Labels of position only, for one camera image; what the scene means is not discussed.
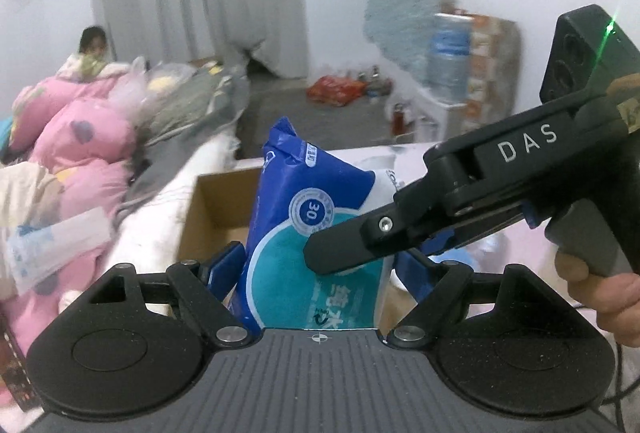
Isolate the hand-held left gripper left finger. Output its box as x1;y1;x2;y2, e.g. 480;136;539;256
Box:
85;240;256;349

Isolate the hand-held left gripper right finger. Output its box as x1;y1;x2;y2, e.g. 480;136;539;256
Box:
387;255;549;349

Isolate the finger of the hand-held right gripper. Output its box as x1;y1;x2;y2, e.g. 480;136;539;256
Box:
420;232;469;263
303;178;523;276

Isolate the brown cardboard box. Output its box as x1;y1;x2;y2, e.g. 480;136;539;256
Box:
177;167;418;330

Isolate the blue white wet wipes pack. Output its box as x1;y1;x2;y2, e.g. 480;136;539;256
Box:
227;115;396;331

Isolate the person's right hand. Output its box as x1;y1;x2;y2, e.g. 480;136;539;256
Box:
555;252;640;349

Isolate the checked patterned cover cloth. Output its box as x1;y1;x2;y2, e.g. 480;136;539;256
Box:
460;10;521;134

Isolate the white water dispenser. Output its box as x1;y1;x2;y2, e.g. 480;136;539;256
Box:
410;83;471;144

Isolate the blue water jug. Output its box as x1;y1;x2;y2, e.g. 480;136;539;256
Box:
425;13;476;101

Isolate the red bottle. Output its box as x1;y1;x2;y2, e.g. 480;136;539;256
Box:
390;103;407;136

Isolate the red plastic bag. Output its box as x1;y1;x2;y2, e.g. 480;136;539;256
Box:
306;75;368;106

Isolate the white plastic wrapped pack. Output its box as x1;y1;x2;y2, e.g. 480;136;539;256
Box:
7;208;113;294

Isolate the grey floral blanket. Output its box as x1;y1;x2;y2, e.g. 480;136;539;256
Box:
120;63;251;208

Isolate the pink dotted quilt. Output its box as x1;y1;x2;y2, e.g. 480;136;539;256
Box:
0;58;151;419

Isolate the clear plastic bag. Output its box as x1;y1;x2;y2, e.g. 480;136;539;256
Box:
107;58;196;114

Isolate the beige cloth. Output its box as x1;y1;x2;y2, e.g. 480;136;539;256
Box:
0;163;66;234

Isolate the black cable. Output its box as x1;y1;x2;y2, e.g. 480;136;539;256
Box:
597;343;632;433

